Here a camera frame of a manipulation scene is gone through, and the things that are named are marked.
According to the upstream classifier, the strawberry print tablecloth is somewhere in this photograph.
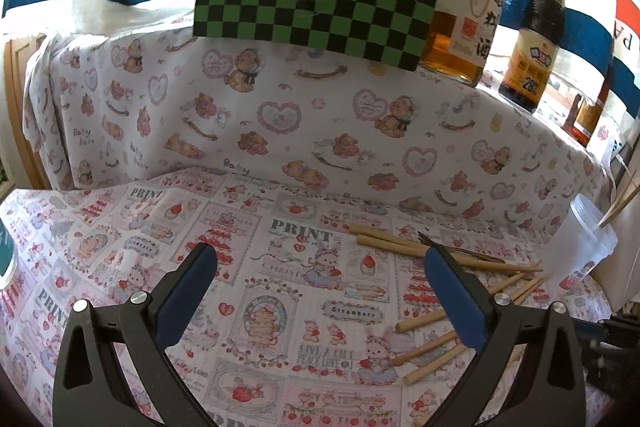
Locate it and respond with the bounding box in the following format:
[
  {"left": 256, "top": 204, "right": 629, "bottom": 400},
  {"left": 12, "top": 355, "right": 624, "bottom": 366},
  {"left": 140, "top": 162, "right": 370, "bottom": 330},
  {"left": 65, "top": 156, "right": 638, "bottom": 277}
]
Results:
[{"left": 0, "top": 167, "right": 616, "bottom": 427}]

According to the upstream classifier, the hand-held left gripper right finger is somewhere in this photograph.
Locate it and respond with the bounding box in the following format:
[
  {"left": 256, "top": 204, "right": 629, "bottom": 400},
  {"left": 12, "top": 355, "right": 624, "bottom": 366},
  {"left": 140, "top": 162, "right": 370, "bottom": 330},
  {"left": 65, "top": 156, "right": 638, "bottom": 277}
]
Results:
[{"left": 424, "top": 245, "right": 587, "bottom": 427}]

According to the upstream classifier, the clear spray bottle green label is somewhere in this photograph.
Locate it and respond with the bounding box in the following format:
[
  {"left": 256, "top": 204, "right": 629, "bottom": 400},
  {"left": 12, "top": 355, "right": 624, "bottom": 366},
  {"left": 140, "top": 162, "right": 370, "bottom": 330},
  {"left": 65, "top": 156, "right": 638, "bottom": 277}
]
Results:
[{"left": 0, "top": 221, "right": 19, "bottom": 290}]

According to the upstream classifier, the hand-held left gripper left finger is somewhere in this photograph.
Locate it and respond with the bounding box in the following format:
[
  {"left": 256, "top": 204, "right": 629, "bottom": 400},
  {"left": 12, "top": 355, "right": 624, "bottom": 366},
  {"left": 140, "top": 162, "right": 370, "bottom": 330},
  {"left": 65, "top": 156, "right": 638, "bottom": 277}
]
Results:
[{"left": 52, "top": 242, "right": 218, "bottom": 427}]

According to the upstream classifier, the red label sauce bottle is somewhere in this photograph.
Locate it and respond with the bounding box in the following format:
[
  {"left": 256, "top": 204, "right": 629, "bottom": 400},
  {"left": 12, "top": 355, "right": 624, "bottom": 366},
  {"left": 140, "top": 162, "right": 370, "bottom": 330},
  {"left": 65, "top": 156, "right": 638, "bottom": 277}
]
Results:
[{"left": 561, "top": 62, "right": 613, "bottom": 148}]

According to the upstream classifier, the dark soy sauce bottle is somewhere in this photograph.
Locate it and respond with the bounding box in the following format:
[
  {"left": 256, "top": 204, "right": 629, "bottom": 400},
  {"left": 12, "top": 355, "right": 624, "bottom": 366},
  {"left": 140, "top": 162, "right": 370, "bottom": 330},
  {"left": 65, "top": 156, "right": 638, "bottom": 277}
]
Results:
[{"left": 499, "top": 0, "right": 566, "bottom": 114}]

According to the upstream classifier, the wooden side panel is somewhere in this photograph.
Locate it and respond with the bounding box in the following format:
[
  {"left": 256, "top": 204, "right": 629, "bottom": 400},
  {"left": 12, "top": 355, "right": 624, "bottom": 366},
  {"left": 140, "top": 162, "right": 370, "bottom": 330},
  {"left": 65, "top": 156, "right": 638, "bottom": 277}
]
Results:
[{"left": 2, "top": 34, "right": 51, "bottom": 190}]

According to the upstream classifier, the clear plastic cup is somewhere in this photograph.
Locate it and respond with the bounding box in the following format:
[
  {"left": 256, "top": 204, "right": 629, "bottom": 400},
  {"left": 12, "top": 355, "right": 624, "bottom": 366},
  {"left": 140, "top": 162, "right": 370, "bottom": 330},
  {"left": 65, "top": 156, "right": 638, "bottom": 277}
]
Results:
[{"left": 540, "top": 193, "right": 619, "bottom": 293}]

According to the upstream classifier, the dark metal fork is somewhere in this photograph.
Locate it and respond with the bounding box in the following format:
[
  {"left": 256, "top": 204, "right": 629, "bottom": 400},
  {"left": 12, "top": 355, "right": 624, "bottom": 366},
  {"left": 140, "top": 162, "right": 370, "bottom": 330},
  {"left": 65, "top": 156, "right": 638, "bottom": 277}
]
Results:
[{"left": 417, "top": 231, "right": 507, "bottom": 264}]

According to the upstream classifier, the bear print cloth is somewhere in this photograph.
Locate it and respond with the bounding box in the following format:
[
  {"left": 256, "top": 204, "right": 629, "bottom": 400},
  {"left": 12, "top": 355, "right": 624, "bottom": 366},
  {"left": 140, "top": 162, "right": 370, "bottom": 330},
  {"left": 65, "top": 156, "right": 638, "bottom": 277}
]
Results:
[{"left": 22, "top": 29, "right": 613, "bottom": 238}]

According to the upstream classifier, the clear cooking wine bottle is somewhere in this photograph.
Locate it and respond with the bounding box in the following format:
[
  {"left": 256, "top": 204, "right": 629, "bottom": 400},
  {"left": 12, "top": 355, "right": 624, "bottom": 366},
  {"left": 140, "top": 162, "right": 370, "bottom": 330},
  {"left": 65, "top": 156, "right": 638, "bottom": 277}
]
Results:
[{"left": 419, "top": 0, "right": 511, "bottom": 88}]

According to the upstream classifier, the pile of bamboo chopsticks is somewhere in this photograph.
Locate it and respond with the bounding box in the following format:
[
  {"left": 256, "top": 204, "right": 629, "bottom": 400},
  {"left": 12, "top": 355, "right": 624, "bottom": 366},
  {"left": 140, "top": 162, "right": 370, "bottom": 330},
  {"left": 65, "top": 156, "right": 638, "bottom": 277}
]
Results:
[{"left": 347, "top": 223, "right": 546, "bottom": 387}]

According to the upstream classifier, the white power adapter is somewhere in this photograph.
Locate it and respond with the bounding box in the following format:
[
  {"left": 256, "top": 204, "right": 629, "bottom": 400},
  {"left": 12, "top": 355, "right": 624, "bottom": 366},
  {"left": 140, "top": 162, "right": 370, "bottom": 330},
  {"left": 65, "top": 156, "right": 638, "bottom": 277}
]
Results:
[{"left": 607, "top": 137, "right": 632, "bottom": 188}]

